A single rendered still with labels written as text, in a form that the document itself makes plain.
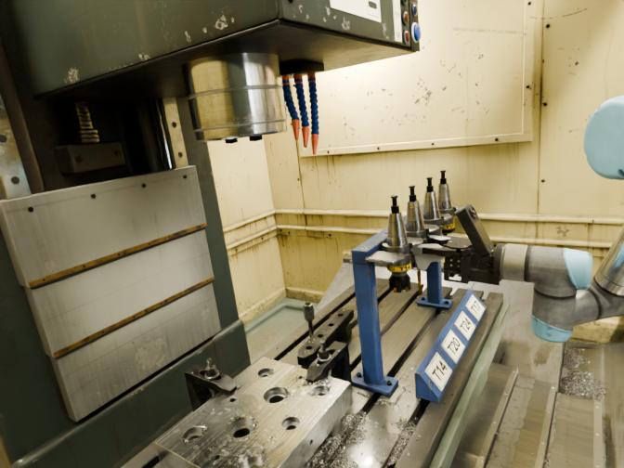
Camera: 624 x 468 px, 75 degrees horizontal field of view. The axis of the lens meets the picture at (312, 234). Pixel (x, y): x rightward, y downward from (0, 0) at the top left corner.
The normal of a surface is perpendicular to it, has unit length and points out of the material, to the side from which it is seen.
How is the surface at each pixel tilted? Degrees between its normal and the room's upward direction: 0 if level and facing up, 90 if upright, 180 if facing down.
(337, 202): 89
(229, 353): 90
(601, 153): 88
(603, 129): 88
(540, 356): 24
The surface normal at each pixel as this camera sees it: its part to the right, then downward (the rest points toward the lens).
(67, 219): 0.83, 0.06
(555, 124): -0.52, 0.29
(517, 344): -0.33, -0.76
